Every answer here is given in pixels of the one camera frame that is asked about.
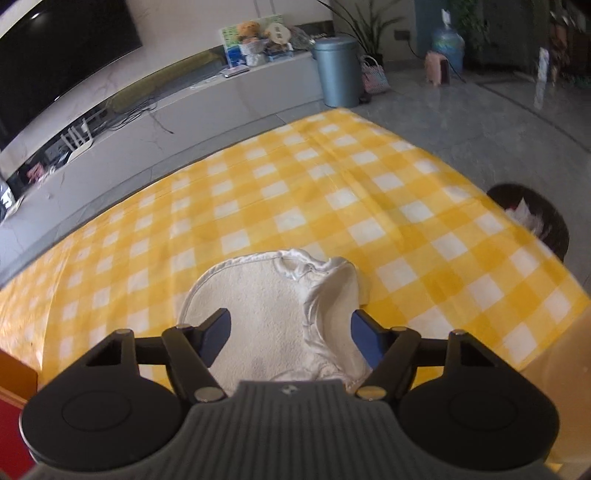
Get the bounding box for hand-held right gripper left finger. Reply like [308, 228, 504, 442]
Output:
[83, 308, 232, 402]

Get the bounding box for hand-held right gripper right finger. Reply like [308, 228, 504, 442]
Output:
[351, 309, 502, 402]

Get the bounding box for white terry towel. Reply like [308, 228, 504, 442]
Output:
[178, 248, 372, 393]

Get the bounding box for yellow checkered tablecloth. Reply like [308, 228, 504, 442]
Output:
[0, 108, 591, 402]

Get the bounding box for marble television cabinet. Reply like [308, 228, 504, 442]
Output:
[0, 48, 326, 282]

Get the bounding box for black round waste bin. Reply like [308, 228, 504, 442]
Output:
[486, 183, 570, 263]

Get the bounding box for red lidded box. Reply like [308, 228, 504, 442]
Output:
[0, 390, 31, 480]

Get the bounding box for white router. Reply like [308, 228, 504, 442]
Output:
[60, 117, 95, 153]

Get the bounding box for woven basket bag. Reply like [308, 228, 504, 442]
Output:
[360, 55, 389, 93]

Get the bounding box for grey trash can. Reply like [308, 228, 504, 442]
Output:
[313, 37, 363, 109]

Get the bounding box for teddy bear bouquet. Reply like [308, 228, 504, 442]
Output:
[236, 21, 262, 65]

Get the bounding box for green blue painting board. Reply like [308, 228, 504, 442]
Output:
[219, 14, 284, 68]

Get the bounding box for blue water jug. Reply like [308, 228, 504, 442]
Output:
[431, 9, 466, 70]

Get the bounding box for small round decor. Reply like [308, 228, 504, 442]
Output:
[288, 25, 315, 49]

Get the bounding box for long-leaf potted plant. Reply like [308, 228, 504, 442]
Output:
[318, 0, 407, 58]

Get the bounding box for black curved television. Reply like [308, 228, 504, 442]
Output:
[0, 0, 143, 151]

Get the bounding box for large green potted plant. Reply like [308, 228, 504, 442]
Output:
[450, 0, 490, 47]

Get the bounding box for dark cabinet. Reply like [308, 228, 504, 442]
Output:
[480, 0, 591, 79]

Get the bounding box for black cables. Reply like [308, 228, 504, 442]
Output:
[99, 99, 174, 134]

